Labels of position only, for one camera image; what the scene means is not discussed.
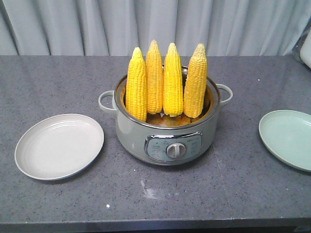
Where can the green electric cooking pot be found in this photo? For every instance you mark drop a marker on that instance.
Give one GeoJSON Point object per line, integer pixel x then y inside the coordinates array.
{"type": "Point", "coordinates": [163, 140]}

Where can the beige round plate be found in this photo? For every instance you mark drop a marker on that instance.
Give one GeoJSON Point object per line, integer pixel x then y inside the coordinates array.
{"type": "Point", "coordinates": [59, 147]}

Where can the yellow corn cob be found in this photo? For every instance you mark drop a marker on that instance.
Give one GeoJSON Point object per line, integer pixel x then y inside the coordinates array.
{"type": "Point", "coordinates": [136, 86]}
{"type": "Point", "coordinates": [173, 83]}
{"type": "Point", "coordinates": [196, 81]}

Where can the grey pleated curtain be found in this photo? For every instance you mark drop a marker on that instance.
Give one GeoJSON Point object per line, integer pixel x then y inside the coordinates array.
{"type": "Point", "coordinates": [116, 27]}

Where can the green round plate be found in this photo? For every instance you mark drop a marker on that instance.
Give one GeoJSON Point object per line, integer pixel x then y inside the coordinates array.
{"type": "Point", "coordinates": [287, 135]}

